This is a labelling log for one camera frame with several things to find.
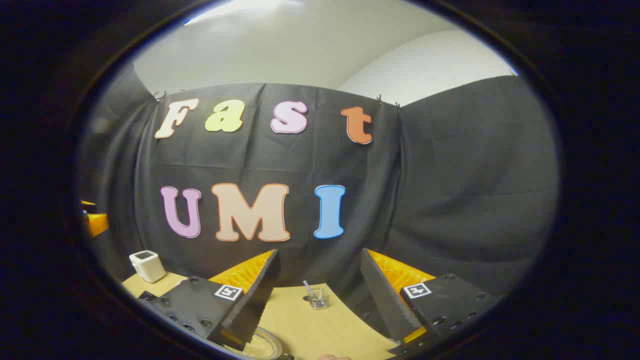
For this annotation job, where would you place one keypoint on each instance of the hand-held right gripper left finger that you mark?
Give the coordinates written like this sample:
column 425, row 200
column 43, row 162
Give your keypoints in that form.
column 255, row 295

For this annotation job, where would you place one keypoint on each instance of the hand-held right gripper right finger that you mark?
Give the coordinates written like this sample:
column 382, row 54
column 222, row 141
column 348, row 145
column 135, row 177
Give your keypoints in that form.
column 385, row 300

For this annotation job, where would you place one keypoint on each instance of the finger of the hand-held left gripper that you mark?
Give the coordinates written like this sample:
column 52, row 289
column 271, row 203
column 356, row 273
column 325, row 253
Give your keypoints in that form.
column 87, row 203
column 96, row 224

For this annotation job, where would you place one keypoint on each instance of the black induction cooktop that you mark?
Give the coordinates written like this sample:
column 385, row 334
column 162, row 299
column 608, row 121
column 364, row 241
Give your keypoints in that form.
column 146, row 296

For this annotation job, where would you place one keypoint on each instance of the striped straw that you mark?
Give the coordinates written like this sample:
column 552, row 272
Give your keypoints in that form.
column 308, row 288

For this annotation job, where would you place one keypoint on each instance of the white toaster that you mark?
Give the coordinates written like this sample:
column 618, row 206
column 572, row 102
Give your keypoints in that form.
column 147, row 266

